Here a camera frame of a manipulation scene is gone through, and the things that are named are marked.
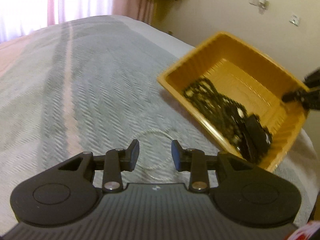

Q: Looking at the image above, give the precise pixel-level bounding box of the dark long bead necklace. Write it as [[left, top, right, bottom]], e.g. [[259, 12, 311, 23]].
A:
[[183, 77, 249, 145]]

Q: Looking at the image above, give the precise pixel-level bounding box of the yellow plastic tray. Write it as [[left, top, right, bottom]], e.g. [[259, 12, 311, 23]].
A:
[[157, 31, 309, 172]]

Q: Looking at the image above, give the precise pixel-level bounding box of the grey herringbone bed blanket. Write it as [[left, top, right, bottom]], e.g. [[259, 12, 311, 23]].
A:
[[1, 16, 319, 233]]

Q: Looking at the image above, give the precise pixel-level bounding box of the pink curtain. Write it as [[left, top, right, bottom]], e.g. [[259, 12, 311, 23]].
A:
[[1, 0, 139, 42]]

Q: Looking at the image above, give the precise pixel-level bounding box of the white wall socket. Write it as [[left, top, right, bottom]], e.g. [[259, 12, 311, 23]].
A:
[[289, 14, 300, 27], [249, 0, 269, 10]]

